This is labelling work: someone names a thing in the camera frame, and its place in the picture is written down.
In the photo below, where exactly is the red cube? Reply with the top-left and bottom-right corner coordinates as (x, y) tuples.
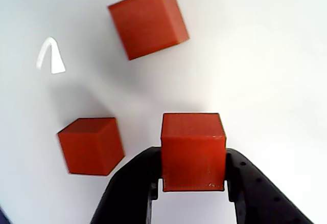
(57, 117), (126, 176)
(107, 0), (190, 61)
(160, 112), (227, 193)

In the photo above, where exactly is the blue woven table cloth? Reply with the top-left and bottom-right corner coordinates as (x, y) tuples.
(0, 203), (12, 224)

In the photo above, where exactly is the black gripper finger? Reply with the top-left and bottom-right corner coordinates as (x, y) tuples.
(89, 146), (164, 224)
(224, 147), (315, 224)

